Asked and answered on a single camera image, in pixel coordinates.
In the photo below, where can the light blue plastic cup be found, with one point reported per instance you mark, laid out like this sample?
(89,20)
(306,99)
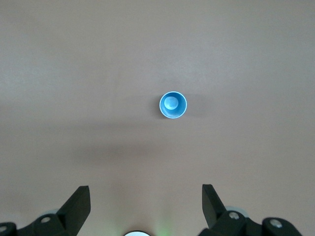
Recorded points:
(173,104)

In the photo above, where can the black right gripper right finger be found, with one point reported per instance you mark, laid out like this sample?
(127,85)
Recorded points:
(216,216)

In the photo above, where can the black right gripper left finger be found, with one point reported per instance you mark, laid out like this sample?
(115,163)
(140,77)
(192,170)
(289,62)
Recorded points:
(73,214)

